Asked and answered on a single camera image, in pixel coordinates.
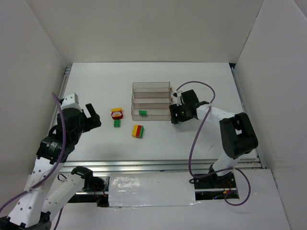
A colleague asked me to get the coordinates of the green long lego brick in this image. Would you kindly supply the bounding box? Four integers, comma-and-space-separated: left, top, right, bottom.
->
139, 126, 144, 138

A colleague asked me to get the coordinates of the clear middle container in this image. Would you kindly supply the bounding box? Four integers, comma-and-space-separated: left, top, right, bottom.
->
131, 92, 172, 104

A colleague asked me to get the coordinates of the green sloped lego brick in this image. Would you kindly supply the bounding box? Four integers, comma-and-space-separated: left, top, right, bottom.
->
139, 110, 147, 117

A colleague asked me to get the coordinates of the clear far container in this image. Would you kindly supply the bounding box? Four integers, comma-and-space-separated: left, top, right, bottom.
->
132, 82, 171, 92

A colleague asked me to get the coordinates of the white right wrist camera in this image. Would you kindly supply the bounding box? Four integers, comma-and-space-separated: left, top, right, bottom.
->
173, 91, 183, 106

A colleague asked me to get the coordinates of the red long lego brick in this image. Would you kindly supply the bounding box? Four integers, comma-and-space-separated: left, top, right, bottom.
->
135, 125, 142, 138

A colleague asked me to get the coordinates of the yellow arch lego brick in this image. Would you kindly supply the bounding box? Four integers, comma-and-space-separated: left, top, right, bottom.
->
111, 107, 122, 112

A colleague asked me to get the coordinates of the white taped cover panel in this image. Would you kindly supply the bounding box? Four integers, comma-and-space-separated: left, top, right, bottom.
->
108, 172, 197, 207

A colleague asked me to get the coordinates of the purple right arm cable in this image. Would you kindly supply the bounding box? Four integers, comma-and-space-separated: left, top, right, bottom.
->
176, 81, 252, 206

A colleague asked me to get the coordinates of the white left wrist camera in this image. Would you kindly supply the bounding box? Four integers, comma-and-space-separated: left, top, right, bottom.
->
61, 93, 80, 110

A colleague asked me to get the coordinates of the clear container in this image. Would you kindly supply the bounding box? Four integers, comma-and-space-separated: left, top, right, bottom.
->
131, 92, 172, 104
132, 82, 171, 92
131, 103, 171, 121

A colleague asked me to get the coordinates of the red flower lego brick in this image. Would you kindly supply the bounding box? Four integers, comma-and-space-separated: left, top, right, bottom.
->
111, 112, 123, 120

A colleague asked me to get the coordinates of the green square lego brick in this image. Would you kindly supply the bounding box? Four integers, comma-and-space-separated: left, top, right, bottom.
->
113, 120, 121, 128

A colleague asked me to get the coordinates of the yellow long lego brick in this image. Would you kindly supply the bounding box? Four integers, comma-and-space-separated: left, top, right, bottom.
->
131, 125, 138, 138

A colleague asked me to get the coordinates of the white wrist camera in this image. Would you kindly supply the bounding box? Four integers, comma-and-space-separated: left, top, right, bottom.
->
61, 93, 80, 110
173, 91, 183, 106

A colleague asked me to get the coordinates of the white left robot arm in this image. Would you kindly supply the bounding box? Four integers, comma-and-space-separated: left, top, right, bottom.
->
0, 93, 106, 230

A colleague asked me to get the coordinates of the clear near container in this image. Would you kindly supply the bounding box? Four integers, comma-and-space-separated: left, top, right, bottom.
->
131, 103, 171, 121

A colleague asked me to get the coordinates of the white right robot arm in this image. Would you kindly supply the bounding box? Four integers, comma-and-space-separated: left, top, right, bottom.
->
169, 90, 259, 183

